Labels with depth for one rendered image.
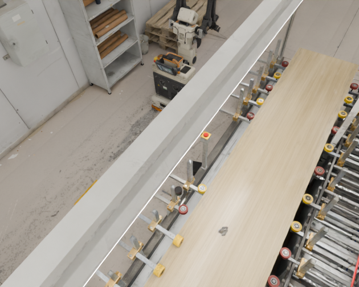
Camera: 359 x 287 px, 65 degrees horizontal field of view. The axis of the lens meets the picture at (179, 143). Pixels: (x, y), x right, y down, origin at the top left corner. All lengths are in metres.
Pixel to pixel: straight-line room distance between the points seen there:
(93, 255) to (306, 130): 2.58
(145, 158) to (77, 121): 3.74
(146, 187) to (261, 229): 1.67
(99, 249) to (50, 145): 3.62
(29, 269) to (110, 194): 0.23
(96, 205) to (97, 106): 3.91
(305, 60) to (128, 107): 2.54
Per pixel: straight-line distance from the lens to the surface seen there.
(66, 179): 3.90
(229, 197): 2.45
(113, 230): 0.79
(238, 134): 3.21
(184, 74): 3.59
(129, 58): 5.15
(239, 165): 2.62
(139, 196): 0.81
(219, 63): 1.04
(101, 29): 4.36
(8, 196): 4.13
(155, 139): 0.80
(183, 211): 2.37
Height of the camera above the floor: 3.08
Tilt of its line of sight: 53 degrees down
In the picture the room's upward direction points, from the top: 4 degrees counter-clockwise
